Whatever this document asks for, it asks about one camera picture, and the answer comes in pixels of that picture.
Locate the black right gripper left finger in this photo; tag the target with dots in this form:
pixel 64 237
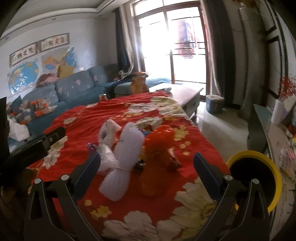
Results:
pixel 42 221

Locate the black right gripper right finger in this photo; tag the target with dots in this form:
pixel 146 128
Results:
pixel 241 211

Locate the white printed plastic bag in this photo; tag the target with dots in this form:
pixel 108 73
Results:
pixel 107 138

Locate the red plastic bag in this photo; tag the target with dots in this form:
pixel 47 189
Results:
pixel 160 161

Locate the yellow rimmed black trash bin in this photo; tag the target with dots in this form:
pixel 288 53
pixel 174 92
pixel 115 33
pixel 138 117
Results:
pixel 247 165

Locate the blue floral sofa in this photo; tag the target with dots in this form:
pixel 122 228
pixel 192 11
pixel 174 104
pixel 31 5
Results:
pixel 38 109

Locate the world map poster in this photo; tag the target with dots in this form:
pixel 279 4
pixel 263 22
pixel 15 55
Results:
pixel 23 76

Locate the white tied foam wrap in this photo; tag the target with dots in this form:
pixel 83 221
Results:
pixel 127 149

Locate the left framed calligraphy scroll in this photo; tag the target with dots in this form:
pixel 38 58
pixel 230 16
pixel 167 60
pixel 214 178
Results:
pixel 23 53

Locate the framed calligraphy scroll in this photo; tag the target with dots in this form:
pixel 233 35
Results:
pixel 54 42
pixel 23 53

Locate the metal can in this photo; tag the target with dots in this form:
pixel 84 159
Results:
pixel 103 97

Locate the china map poster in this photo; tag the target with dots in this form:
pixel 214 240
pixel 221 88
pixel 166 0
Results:
pixel 59 57

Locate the white paper towel roll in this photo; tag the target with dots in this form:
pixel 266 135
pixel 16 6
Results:
pixel 277 112

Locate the blue storage stool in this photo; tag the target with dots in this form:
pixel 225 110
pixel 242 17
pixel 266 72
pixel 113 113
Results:
pixel 214 104

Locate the right framed calligraphy scroll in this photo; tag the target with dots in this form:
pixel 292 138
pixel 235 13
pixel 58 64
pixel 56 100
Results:
pixel 54 42

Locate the wooden coffee table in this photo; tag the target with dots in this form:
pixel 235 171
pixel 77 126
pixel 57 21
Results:
pixel 187 95

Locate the red artificial flowers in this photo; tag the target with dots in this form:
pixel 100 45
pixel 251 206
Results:
pixel 287 87

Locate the brown paper bag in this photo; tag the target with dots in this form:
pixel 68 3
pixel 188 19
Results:
pixel 138 85

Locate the dark left curtain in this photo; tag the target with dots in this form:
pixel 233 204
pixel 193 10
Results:
pixel 122 55

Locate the dark curtain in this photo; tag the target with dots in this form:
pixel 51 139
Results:
pixel 122 55
pixel 221 48

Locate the dark right curtain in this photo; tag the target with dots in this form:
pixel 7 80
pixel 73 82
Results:
pixel 221 48

